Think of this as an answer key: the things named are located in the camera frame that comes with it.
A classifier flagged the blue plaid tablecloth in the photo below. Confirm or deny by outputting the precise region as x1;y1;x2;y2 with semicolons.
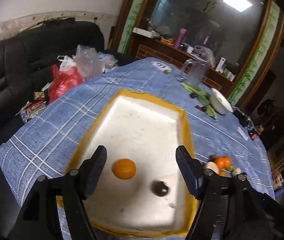
0;57;274;205

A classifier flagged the yellow rimmed white foam tray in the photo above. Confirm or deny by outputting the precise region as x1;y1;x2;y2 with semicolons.
66;89;197;238

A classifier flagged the clear plastic bag on shelf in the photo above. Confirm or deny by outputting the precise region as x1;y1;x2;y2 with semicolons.
193;46;216;67

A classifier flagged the pink thermos bottle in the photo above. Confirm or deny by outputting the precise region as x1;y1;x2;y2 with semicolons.
173;28;187;49

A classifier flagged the green leafy vegetable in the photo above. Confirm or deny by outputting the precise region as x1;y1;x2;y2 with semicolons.
181;82;217;119

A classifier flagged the small mandarin orange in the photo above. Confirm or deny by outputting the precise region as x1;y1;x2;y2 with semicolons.
219;170;227;177

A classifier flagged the brown kiwi fruit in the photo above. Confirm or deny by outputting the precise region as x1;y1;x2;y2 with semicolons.
210;155;218;162

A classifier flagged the wooden cabinet shelf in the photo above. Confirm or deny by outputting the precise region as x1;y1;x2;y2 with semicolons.
128;34;233;98

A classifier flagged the red plastic bag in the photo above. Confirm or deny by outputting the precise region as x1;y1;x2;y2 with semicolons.
48;64;83;103

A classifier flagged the white tall box on shelf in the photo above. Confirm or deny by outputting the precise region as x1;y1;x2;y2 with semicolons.
215;57;226;72

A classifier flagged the clear plastic bag on sofa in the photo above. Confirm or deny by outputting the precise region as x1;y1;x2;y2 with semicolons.
57;44;119;78

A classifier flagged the white paper card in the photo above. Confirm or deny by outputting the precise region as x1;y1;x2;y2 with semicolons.
236;127;249;141

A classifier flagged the large orange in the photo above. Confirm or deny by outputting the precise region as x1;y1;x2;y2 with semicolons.
214;156;231;169

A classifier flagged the white bowl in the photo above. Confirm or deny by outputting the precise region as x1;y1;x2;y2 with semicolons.
209;88;233;115

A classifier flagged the black sofa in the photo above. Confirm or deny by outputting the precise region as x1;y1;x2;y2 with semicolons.
0;21;105;156

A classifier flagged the far dark plum small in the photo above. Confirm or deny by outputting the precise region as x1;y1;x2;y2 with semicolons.
190;93;198;98

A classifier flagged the black red battery pack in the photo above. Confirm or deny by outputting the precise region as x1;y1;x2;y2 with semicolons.
248;125;264;140

